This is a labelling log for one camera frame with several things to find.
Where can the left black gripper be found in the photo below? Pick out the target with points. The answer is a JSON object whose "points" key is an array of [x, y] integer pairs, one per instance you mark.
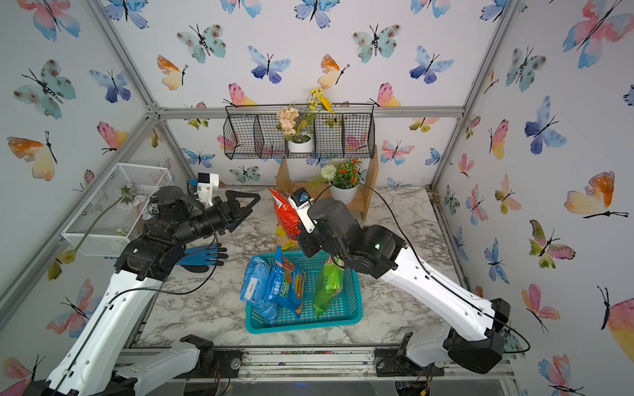
{"points": [[222, 211]]}

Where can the red Lay's chips bag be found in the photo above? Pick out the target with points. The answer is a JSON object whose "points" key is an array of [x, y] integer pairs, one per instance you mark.
{"points": [[286, 214]]}

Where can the dark blue chips bag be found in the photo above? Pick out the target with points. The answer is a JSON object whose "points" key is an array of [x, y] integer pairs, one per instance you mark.
{"points": [[255, 288]]}

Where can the light blue lime chips bag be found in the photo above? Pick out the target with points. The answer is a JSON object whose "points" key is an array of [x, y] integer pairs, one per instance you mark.
{"points": [[286, 285]]}

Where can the green Lay's chips bag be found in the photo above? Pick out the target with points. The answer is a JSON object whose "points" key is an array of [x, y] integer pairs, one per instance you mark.
{"points": [[329, 285]]}

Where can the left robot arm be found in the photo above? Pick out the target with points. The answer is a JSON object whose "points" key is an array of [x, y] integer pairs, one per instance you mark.
{"points": [[176, 220]]}

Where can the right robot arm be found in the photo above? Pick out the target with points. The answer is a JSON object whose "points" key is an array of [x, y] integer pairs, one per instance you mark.
{"points": [[471, 334]]}

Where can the yellow Lay's chips bag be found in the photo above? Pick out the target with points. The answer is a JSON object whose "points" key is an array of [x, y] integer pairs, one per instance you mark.
{"points": [[282, 239]]}

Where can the teal plastic basket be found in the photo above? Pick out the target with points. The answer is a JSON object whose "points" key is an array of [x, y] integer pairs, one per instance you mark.
{"points": [[345, 309]]}

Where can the blue black work glove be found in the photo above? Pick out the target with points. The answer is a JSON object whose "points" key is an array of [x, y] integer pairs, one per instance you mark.
{"points": [[201, 259]]}

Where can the white pot beige flowers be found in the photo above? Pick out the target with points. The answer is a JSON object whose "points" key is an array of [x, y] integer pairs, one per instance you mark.
{"points": [[298, 125]]}

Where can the pink artificial flower stem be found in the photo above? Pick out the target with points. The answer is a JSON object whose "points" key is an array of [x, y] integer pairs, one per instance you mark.
{"points": [[109, 222]]}

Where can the white pot orange flowers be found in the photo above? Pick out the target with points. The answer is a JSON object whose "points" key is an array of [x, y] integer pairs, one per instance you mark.
{"points": [[343, 177]]}

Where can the wooden shelf stand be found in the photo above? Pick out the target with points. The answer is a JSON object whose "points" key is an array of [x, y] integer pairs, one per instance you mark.
{"points": [[362, 199]]}

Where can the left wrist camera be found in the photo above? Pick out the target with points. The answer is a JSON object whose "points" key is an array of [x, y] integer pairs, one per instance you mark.
{"points": [[202, 188]]}

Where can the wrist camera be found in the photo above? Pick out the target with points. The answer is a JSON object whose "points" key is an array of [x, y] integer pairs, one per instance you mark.
{"points": [[202, 188], [301, 202]]}

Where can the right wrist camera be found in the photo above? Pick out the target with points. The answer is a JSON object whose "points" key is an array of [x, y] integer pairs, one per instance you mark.
{"points": [[301, 202]]}

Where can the black wire wall basket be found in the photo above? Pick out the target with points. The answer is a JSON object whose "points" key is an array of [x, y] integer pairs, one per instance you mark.
{"points": [[254, 132]]}

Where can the white mesh wall basket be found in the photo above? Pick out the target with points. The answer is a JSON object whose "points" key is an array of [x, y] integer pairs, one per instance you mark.
{"points": [[147, 178]]}

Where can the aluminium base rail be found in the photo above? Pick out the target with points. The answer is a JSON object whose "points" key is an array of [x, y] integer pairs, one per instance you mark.
{"points": [[335, 363]]}

